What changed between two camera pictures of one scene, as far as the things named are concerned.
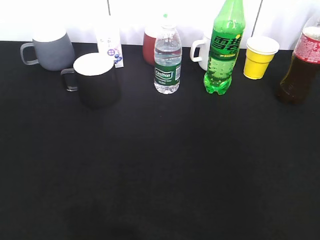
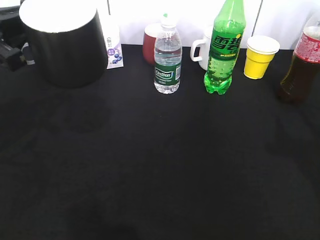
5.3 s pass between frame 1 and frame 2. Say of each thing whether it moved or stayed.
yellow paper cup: stayed
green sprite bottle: stayed
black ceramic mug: moved
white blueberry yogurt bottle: stayed
